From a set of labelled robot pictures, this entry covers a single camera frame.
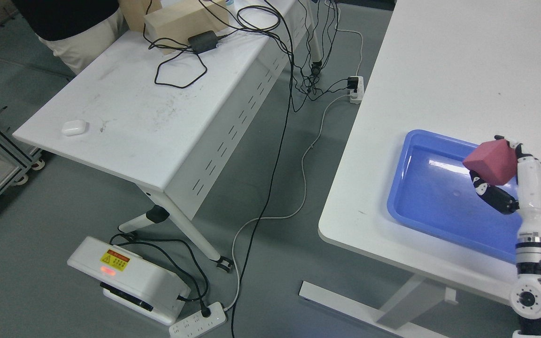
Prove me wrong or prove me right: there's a pink block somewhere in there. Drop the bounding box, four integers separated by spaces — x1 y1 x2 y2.
463 139 517 185

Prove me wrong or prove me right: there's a person in black shirt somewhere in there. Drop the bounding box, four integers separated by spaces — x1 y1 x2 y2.
13 0 127 75

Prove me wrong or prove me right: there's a white device with warning label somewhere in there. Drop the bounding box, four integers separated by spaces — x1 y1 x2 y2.
67 236 191 326

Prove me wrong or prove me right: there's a black floor cable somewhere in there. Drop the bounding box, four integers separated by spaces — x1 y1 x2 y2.
228 0 299 338

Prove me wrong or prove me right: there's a white table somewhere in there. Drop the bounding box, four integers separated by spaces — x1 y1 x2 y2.
299 0 541 338

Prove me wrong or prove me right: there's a black power adapter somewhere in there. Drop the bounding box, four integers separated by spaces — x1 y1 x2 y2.
187 31 219 55

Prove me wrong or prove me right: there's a white folding desk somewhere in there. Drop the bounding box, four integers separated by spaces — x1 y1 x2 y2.
12 0 327 273

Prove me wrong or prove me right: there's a wooden box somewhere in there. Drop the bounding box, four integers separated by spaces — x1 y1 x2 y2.
118 0 233 54

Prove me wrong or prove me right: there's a white floor cable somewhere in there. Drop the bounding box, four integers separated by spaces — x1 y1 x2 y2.
226 94 353 310

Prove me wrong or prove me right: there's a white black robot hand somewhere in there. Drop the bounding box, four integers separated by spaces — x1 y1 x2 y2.
469 135 541 238

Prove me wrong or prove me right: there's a white floor power strip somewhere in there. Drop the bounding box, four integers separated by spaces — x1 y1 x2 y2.
169 302 227 338

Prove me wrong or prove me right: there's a far white power strip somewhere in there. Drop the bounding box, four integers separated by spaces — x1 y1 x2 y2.
347 76 365 105

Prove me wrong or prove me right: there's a blue tray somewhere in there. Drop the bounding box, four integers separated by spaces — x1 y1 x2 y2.
387 129 522 263

